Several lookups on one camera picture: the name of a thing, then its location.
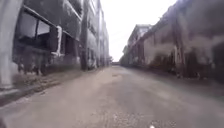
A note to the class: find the grey-brown worn road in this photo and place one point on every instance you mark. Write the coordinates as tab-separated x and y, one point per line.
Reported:
113	100

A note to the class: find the pale building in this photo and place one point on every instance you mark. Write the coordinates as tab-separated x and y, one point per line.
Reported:
136	35

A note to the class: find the tall grey concrete building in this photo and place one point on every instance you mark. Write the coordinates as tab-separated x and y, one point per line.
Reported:
66	20

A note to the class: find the robot's own part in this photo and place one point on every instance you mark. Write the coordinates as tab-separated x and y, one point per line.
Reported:
152	126

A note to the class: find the raised concrete kerb strip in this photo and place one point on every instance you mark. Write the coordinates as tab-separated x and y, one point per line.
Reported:
30	85

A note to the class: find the long stained grey wall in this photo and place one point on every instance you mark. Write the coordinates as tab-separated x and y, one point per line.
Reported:
196	33

